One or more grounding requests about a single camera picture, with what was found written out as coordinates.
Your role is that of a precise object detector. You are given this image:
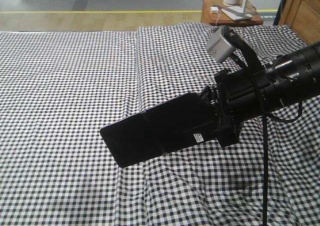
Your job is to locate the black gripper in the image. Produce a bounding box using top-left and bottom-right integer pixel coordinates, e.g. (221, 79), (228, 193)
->
(199, 69), (262, 147)

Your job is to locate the black smartphone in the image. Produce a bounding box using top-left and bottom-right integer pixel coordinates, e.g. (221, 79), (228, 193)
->
(100, 93), (215, 168)

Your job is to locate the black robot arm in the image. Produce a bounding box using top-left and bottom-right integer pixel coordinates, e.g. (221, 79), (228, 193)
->
(195, 42), (320, 147)

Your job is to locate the white desk lamp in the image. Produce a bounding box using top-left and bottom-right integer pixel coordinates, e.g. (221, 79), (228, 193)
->
(221, 0), (253, 21)

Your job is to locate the wooden nightstand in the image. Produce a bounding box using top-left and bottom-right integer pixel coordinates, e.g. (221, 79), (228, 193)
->
(201, 0), (264, 27)

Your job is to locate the white charger adapter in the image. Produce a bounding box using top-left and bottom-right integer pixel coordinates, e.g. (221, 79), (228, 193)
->
(210, 6), (220, 14)

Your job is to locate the wooden headboard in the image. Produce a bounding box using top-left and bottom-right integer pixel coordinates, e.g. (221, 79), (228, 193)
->
(279, 0), (320, 44)

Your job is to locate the black white checkered bedsheet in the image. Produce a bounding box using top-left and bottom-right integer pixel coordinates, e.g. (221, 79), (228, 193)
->
(0, 21), (320, 226)

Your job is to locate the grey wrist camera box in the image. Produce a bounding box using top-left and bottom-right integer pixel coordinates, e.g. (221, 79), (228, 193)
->
(206, 25), (236, 63)

